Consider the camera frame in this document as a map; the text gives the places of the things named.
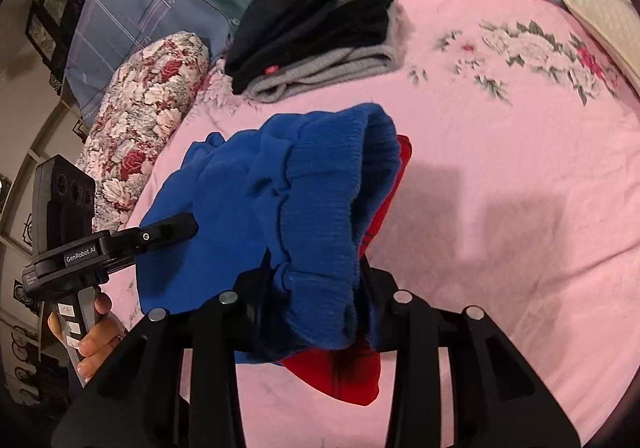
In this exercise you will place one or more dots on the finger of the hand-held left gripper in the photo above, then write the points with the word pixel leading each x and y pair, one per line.
pixel 160 233

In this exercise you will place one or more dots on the blue and red pants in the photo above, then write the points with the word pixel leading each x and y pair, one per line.
pixel 310 188

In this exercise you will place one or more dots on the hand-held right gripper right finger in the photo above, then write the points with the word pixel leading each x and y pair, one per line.
pixel 377 298

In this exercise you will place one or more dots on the pink floral bedsheet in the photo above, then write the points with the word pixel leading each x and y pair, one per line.
pixel 500 177

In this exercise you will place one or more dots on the black folded pants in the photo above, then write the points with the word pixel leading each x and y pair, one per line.
pixel 310 27

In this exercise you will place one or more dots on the cream quilted pillow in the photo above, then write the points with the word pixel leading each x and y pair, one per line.
pixel 605 17

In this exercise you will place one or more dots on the blue plaid pillow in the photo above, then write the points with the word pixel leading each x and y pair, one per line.
pixel 130 17

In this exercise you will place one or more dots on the person's left hand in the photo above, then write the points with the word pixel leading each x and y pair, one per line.
pixel 100 333

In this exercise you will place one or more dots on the grey folded garment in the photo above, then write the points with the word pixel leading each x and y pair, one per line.
pixel 325 72

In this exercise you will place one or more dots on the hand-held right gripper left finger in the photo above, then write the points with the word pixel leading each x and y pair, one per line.
pixel 247 308

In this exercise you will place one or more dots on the floral quilt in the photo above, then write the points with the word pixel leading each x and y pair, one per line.
pixel 145 102

